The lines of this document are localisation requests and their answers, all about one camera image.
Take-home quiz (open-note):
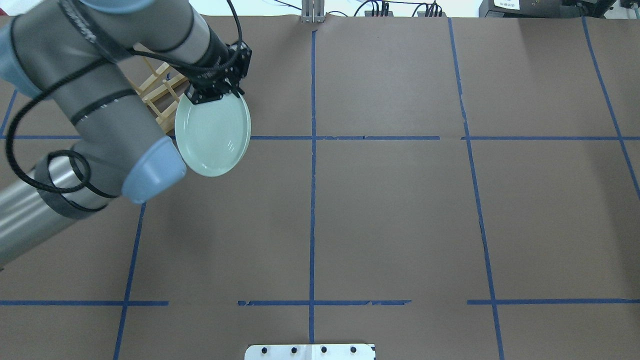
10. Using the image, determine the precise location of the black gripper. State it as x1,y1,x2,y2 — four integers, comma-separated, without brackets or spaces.
186,42,252,105

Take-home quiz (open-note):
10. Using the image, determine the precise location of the light green plate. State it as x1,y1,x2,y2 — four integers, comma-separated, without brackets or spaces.
174,93,252,177

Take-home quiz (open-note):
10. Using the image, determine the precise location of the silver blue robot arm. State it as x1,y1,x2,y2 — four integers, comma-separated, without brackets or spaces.
1,0,252,267

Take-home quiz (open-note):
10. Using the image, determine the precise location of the wooden dish rack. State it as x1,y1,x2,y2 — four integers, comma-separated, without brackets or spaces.
121,55,189,135

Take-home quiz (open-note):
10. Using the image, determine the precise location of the black label printer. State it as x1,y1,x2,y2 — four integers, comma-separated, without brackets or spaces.
477,0,563,19

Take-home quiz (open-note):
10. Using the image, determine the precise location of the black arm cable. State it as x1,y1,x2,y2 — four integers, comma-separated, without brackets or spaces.
5,0,246,198

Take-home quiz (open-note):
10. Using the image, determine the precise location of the aluminium frame post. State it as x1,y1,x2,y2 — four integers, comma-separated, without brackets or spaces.
301,0,326,24

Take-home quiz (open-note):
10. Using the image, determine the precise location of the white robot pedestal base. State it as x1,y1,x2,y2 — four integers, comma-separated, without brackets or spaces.
244,343,377,360

